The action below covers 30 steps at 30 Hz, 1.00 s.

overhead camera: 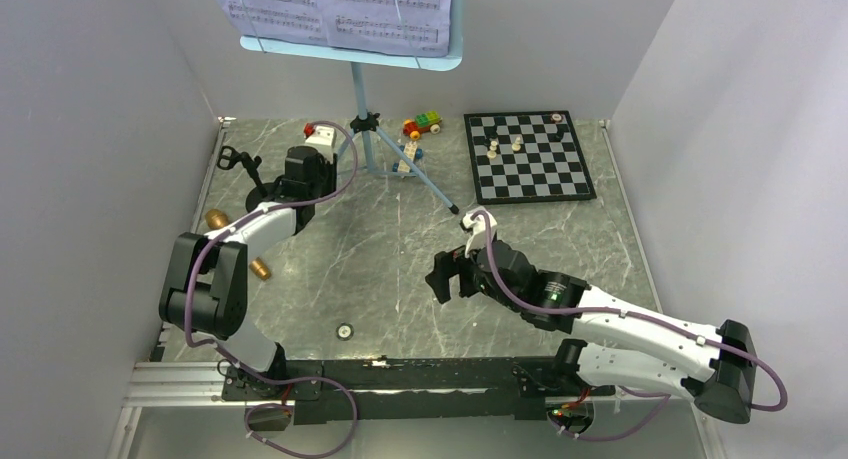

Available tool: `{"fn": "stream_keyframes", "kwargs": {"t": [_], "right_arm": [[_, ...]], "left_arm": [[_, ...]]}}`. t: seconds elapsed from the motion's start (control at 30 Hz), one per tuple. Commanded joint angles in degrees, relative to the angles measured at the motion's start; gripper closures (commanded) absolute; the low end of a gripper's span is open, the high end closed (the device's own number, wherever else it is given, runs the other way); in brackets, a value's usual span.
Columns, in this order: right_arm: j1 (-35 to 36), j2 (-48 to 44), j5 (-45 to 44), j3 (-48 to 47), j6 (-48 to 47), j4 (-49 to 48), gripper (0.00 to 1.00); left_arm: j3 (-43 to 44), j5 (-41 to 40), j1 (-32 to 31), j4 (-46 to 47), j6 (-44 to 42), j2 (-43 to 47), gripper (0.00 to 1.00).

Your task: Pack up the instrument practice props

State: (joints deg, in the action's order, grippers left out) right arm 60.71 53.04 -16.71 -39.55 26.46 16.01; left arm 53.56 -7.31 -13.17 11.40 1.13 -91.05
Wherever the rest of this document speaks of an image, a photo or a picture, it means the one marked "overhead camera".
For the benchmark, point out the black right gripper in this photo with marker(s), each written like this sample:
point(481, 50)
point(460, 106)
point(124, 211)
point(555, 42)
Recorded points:
point(448, 264)

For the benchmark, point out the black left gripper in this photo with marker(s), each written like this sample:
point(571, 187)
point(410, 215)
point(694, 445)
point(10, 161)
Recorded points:
point(331, 187)

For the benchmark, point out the gold microphone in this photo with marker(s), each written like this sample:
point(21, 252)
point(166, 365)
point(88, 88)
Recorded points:
point(217, 219)

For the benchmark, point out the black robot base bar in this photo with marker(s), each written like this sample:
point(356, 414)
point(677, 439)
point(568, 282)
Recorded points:
point(523, 388)

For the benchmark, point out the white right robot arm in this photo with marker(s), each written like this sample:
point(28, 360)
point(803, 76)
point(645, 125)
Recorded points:
point(611, 342)

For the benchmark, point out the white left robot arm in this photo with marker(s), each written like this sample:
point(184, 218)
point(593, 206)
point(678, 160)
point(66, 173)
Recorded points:
point(206, 283)

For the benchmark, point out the light blue music stand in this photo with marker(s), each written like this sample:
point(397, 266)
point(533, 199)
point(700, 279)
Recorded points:
point(366, 123)

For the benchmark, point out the white chess piece left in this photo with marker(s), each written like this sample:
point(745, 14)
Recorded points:
point(493, 150)

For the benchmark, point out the small round table insert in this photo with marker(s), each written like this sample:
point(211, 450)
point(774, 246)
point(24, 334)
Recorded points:
point(344, 332)

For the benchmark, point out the black white chessboard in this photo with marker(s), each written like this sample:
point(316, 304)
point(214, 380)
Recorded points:
point(544, 171)

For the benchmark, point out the colourful toy brick car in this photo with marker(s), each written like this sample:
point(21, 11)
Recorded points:
point(428, 122)

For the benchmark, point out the sheet music pages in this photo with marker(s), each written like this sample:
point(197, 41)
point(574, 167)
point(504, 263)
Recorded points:
point(394, 27)

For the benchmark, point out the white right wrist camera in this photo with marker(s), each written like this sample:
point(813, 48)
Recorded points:
point(481, 226)

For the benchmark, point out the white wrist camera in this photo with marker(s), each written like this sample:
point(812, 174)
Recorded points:
point(481, 226)
point(322, 138)

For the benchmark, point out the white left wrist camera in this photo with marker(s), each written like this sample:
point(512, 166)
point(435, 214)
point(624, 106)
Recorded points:
point(322, 138)

